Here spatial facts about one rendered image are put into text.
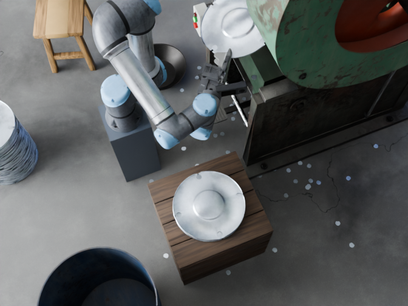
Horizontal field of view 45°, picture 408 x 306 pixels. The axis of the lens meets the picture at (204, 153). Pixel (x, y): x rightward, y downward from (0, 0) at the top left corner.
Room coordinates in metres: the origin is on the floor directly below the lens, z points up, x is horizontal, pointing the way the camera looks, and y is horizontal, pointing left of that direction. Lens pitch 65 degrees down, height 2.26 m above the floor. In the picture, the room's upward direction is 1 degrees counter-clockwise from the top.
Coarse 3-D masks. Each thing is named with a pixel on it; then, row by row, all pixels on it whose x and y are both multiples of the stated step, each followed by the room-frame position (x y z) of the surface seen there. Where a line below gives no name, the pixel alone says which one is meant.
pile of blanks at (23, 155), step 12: (24, 132) 1.09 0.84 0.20; (12, 144) 0.99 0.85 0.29; (24, 144) 1.03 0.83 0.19; (0, 156) 0.93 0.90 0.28; (12, 156) 0.96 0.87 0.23; (24, 156) 0.99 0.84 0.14; (36, 156) 1.05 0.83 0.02; (0, 168) 0.91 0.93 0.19; (12, 168) 0.93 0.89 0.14; (24, 168) 0.96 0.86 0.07; (0, 180) 0.91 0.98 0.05; (12, 180) 0.92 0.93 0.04
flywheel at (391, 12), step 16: (352, 0) 0.89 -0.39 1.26; (368, 0) 0.91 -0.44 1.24; (384, 0) 0.93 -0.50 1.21; (400, 0) 0.84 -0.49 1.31; (352, 16) 0.90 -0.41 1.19; (368, 16) 0.92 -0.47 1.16; (384, 16) 0.96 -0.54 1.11; (400, 16) 0.96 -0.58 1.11; (336, 32) 0.89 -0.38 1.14; (352, 32) 0.91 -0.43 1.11; (368, 32) 0.93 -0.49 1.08; (384, 32) 0.95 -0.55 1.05; (400, 32) 0.95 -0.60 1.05; (352, 48) 0.89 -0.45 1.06; (368, 48) 0.90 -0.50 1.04; (384, 48) 0.91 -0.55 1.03
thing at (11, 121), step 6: (0, 102) 1.18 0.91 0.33; (0, 108) 1.15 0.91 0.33; (6, 108) 1.15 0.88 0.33; (0, 114) 1.11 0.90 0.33; (6, 114) 1.11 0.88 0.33; (12, 114) 1.11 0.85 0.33; (0, 120) 1.08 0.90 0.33; (6, 120) 1.08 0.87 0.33; (12, 120) 1.08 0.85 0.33; (0, 126) 1.05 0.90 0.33; (6, 126) 1.05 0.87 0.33; (0, 132) 1.02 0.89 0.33; (6, 132) 1.02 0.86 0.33; (12, 132) 1.02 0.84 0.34; (0, 138) 0.99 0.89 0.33; (6, 138) 0.99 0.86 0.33; (0, 144) 0.96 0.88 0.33
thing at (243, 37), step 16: (224, 0) 1.33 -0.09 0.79; (240, 0) 1.31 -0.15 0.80; (208, 16) 1.27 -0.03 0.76; (224, 16) 1.25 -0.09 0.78; (240, 16) 1.24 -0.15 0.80; (208, 32) 1.20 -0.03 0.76; (224, 32) 1.19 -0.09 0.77; (240, 32) 1.17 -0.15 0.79; (256, 32) 1.16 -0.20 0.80; (208, 48) 1.13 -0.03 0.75; (224, 48) 1.12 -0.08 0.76; (240, 48) 1.11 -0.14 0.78; (256, 48) 1.10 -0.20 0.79
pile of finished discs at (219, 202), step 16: (192, 176) 0.78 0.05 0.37; (208, 176) 0.78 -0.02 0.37; (224, 176) 0.77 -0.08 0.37; (176, 192) 0.71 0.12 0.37; (192, 192) 0.71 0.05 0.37; (208, 192) 0.70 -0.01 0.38; (224, 192) 0.70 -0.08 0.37; (240, 192) 0.70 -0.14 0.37; (176, 208) 0.64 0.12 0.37; (192, 208) 0.64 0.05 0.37; (208, 208) 0.64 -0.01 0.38; (224, 208) 0.64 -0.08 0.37; (240, 208) 0.63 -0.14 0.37; (192, 224) 0.57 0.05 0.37; (208, 224) 0.57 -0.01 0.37; (224, 224) 0.57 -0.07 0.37; (208, 240) 0.51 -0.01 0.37
